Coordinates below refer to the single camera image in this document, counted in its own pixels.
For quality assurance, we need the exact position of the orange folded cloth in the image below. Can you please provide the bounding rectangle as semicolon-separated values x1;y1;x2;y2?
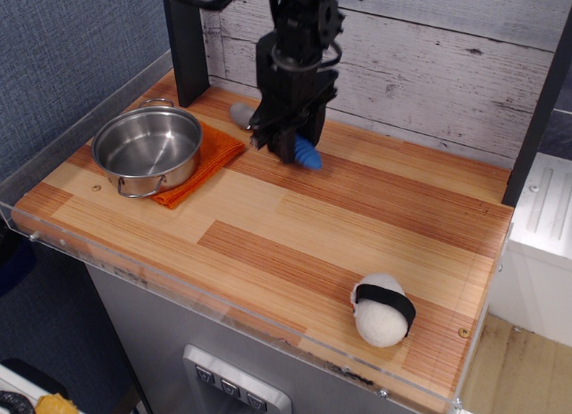
151;123;245;209

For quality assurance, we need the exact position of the stainless steel pot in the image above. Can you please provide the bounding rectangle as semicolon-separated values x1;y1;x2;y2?
91;98;204;199

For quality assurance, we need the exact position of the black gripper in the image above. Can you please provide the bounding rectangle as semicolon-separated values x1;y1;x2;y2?
249;31;339;164

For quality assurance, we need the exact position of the black right vertical post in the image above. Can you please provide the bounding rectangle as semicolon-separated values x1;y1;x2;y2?
501;12;571;207

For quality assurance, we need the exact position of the black and yellow bag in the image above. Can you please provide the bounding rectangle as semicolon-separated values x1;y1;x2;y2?
1;391;81;414

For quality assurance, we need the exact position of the black vertical post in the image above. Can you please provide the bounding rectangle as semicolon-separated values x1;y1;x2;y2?
164;0;210;107
501;12;571;207

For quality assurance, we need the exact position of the black left vertical post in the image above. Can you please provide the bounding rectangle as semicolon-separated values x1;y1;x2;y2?
164;0;210;107

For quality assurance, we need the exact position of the silver button control panel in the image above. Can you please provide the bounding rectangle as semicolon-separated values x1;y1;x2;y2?
182;344;293;413

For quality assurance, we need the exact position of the blue handled metal spoon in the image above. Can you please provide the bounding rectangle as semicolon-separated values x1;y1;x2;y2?
230;102;323;170

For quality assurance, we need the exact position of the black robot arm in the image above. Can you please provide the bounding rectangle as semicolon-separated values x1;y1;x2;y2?
248;0;344;170

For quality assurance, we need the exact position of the plush sushi toy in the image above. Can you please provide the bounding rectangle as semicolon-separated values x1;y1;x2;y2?
350;273;416;348

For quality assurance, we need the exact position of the white metal side shelf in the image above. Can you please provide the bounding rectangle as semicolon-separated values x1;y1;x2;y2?
489;153;571;346

